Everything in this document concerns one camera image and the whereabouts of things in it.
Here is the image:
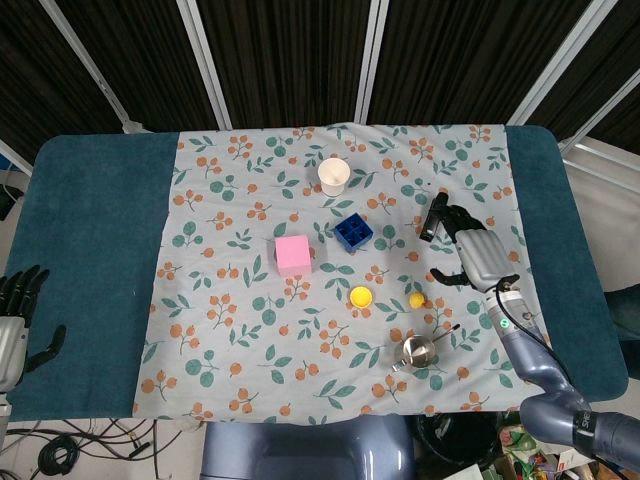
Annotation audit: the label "blue-grey robot torso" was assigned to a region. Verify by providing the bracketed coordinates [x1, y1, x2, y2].
[199, 413, 416, 480]

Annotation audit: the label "small steel saucepan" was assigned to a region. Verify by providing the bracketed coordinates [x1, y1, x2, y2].
[392, 323, 461, 373]

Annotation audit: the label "blue grid block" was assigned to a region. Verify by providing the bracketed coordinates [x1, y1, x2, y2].
[333, 212, 376, 253]

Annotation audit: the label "floral tablecloth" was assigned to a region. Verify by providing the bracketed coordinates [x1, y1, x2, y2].
[131, 122, 554, 425]

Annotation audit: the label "black floor cables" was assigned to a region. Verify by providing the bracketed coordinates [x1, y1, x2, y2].
[0, 418, 181, 480]

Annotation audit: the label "yellow round lid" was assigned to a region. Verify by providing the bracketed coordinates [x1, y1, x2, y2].
[348, 285, 375, 308]

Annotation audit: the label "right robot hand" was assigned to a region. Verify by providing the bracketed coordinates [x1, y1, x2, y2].
[430, 203, 521, 292]

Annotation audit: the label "pink cube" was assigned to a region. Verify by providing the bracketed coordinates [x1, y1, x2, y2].
[273, 233, 314, 277]

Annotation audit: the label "black waste bin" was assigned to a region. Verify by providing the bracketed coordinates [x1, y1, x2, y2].
[412, 412, 506, 480]

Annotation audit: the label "white paper cup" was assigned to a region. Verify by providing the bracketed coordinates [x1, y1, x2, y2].
[316, 157, 351, 198]

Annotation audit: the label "colourful packaging pile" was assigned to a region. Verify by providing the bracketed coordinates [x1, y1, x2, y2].
[479, 409, 609, 480]

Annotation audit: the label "black stapler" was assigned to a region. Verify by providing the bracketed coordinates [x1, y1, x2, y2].
[419, 191, 450, 244]

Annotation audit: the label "teal table cover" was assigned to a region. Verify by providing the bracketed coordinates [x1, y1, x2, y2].
[0, 124, 630, 424]

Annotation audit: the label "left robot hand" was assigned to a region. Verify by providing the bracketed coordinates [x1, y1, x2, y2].
[0, 265, 68, 394]

